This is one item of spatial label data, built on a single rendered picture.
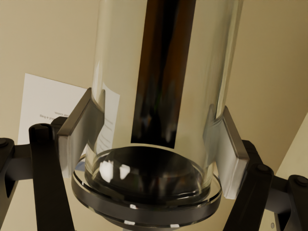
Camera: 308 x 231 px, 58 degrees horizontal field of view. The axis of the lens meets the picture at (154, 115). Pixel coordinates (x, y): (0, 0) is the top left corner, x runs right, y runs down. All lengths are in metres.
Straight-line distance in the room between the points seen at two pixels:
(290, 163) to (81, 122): 0.40
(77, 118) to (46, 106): 0.67
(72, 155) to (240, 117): 0.70
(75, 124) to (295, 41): 0.72
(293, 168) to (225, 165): 0.34
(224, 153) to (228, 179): 0.02
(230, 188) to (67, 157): 0.09
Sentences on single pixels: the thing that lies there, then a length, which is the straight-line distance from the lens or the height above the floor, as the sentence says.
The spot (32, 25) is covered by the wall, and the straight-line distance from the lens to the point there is 0.80.
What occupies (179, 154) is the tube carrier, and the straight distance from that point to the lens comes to 0.16.
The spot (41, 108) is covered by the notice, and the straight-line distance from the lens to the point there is 0.84.
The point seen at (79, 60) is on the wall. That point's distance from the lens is 0.77.
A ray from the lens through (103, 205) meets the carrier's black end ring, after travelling 0.17.
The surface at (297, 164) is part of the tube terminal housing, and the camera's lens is 0.50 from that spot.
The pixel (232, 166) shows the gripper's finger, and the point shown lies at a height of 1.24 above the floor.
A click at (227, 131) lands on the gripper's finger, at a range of 0.18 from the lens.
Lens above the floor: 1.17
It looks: 21 degrees up
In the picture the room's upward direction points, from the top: 163 degrees counter-clockwise
